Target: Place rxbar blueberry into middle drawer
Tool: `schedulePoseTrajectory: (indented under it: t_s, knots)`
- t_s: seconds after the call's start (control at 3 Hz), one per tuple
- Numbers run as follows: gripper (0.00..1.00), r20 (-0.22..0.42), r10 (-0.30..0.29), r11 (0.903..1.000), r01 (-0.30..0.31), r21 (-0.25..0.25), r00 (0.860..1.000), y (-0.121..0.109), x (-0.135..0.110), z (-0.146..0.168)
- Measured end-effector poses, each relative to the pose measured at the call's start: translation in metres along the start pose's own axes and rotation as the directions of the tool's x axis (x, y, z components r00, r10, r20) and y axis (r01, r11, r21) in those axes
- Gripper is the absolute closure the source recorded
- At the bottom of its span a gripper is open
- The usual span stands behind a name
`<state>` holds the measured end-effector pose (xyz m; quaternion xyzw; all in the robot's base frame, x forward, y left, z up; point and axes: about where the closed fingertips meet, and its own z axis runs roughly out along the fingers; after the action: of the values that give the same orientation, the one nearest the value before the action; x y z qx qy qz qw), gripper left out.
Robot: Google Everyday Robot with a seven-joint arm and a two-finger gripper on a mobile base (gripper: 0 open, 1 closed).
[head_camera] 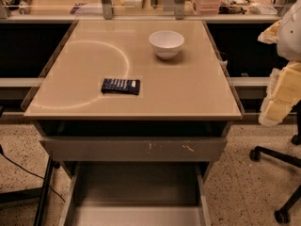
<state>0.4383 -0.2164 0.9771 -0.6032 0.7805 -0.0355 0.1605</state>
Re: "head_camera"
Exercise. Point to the grey metal post left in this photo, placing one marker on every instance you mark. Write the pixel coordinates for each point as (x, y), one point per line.
(107, 9)

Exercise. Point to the dark clutter on shelf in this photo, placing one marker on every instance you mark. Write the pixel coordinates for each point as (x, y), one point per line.
(250, 3)
(8, 6)

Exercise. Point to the dark clutter on right shelf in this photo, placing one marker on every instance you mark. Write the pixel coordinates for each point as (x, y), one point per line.
(250, 3)

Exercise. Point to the white ceramic bowl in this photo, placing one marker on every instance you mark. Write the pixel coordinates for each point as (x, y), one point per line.
(166, 44)

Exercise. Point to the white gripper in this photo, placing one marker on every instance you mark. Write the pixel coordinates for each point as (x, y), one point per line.
(290, 38)

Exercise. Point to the dark clutter on left shelf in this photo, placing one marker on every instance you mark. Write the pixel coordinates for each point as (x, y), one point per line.
(8, 6)

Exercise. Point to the open grey middle drawer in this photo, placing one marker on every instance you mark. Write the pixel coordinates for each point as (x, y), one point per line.
(136, 194)

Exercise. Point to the black metal stand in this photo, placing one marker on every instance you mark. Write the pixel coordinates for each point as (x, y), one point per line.
(39, 193)

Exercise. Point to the grey top drawer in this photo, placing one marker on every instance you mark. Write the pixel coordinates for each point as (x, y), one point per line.
(134, 149)

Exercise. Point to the grey metal post middle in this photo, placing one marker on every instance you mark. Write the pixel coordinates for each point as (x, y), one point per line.
(179, 9)

